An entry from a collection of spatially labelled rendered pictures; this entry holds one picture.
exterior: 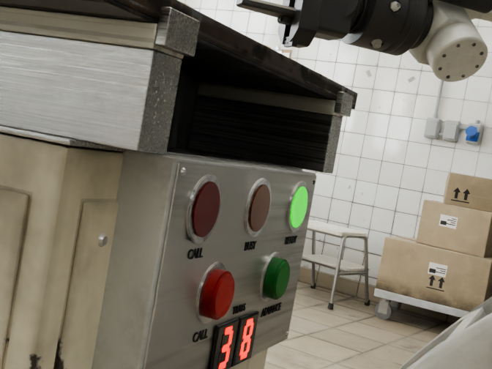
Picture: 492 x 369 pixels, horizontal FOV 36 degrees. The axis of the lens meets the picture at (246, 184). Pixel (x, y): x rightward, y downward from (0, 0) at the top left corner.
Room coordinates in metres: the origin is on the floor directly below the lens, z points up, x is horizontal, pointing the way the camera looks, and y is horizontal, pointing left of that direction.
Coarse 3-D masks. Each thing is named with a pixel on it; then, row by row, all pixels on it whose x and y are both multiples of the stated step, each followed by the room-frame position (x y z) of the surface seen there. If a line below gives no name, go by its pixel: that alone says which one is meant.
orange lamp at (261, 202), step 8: (264, 184) 0.50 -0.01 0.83; (256, 192) 0.48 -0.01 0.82; (264, 192) 0.50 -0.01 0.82; (256, 200) 0.49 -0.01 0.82; (264, 200) 0.50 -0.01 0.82; (256, 208) 0.49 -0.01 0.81; (264, 208) 0.50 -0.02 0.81; (256, 216) 0.49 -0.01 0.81; (264, 216) 0.50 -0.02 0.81; (256, 224) 0.49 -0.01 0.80
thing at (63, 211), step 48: (192, 96) 0.57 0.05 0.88; (0, 144) 0.37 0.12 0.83; (48, 144) 0.36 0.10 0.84; (96, 144) 0.37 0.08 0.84; (0, 192) 0.37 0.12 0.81; (48, 192) 0.36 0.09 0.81; (96, 192) 0.38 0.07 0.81; (0, 240) 0.36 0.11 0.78; (48, 240) 0.36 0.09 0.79; (96, 240) 0.38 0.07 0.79; (0, 288) 0.36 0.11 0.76; (48, 288) 0.36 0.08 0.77; (96, 288) 0.39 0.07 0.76; (0, 336) 0.36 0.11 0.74; (48, 336) 0.36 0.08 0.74; (96, 336) 0.40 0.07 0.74
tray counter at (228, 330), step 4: (228, 328) 0.48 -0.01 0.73; (228, 332) 0.48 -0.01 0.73; (232, 332) 0.48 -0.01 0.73; (224, 336) 0.47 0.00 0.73; (224, 340) 0.47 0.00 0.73; (228, 340) 0.48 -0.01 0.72; (224, 344) 0.48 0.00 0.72; (228, 344) 0.48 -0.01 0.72; (224, 348) 0.48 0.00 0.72; (228, 348) 0.48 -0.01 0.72; (220, 352) 0.47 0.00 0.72; (228, 352) 0.48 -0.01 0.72; (220, 356) 0.47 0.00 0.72; (228, 356) 0.49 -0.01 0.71; (220, 360) 0.47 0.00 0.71; (220, 364) 0.48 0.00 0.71; (224, 364) 0.48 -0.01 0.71; (220, 368) 0.48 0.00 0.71
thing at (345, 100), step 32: (224, 96) 0.65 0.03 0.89; (256, 96) 0.64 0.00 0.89; (288, 96) 0.63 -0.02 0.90; (352, 96) 0.64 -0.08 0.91; (192, 128) 0.67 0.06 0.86; (224, 128) 0.65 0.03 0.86; (256, 128) 0.64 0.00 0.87; (288, 128) 0.63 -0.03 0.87; (320, 128) 0.62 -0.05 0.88; (288, 160) 0.63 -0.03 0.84; (320, 160) 0.62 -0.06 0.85
